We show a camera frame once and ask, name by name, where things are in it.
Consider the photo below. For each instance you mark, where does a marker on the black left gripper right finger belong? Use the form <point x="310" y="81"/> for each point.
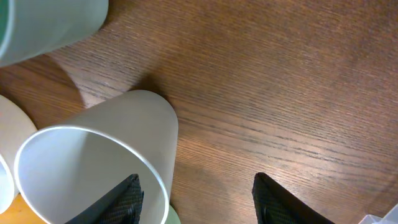
<point x="274" y="204"/>

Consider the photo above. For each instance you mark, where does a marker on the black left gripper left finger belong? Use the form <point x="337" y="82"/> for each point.
<point x="121" y="205"/>

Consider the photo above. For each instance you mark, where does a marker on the mint green small bowl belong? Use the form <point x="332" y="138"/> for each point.
<point x="172" y="217"/>

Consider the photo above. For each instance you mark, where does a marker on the white small bowl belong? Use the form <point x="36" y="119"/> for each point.
<point x="16" y="127"/>

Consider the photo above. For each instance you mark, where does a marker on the mint green plastic cup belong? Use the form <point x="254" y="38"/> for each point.
<point x="33" y="27"/>

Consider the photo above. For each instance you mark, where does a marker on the yellow small bowl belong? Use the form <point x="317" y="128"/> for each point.
<point x="20" y="213"/>

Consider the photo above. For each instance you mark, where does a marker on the clear plastic storage bin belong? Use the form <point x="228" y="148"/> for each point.
<point x="390" y="218"/>

